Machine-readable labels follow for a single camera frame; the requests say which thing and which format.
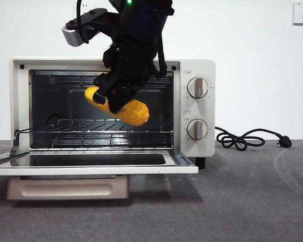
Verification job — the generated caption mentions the temperature knob cream round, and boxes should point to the temperature knob cream round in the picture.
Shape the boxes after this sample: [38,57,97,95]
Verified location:
[187,77,209,99]

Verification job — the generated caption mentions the metal wire oven rack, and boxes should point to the metal wire oven rack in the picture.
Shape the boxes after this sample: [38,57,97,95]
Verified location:
[15,118,174,135]

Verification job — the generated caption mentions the black power cable with plug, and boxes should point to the black power cable with plug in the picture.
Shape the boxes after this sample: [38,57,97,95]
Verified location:
[214,126,292,150]

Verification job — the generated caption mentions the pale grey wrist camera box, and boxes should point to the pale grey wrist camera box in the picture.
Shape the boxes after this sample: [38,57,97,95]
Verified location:
[61,21,91,47]

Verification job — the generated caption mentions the glass oven door with handle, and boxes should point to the glass oven door with handle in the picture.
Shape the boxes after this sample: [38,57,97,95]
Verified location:
[0,148,199,201]

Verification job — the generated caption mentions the yellow corn cob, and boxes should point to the yellow corn cob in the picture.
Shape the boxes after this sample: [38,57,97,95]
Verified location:
[84,86,150,127]

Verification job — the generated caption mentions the cream toaster oven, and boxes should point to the cream toaster oven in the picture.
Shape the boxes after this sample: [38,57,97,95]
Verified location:
[10,57,216,159]

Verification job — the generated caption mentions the black camera cable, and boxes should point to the black camera cable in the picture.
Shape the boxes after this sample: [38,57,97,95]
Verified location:
[75,0,90,44]

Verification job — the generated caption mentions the timer knob cream round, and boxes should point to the timer knob cream round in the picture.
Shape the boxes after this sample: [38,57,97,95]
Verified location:
[186,119,209,141]

